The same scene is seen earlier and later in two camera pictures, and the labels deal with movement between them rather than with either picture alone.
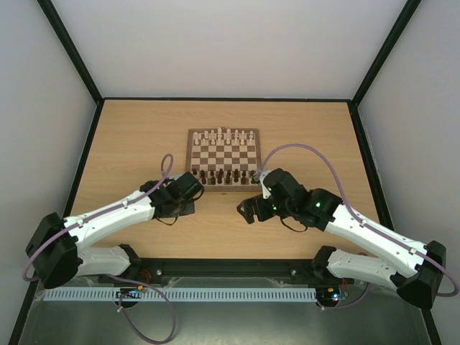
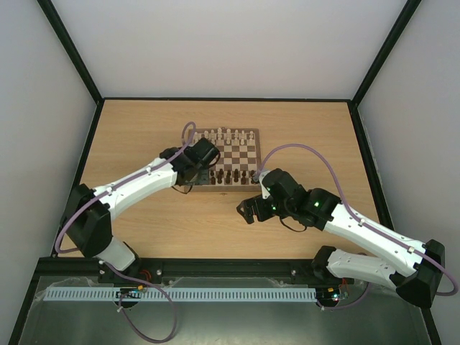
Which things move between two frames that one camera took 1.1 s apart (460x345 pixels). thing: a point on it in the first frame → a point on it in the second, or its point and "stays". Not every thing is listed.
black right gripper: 254,208 stays
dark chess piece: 219,176 stays
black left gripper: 189,209 → 204,180
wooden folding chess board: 224,159 stays
